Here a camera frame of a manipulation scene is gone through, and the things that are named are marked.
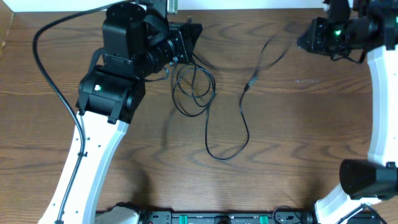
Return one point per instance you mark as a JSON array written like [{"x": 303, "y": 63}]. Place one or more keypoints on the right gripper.
[{"x": 314, "y": 43}]

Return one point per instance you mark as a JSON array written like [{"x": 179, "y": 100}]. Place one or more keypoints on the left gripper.
[{"x": 181, "y": 47}]

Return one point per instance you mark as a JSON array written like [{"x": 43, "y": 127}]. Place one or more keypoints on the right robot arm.
[{"x": 366, "y": 182}]

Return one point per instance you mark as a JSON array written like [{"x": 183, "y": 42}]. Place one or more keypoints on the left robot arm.
[{"x": 138, "y": 42}]

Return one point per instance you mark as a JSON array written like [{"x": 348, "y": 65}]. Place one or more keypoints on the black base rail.
[{"x": 128, "y": 213}]

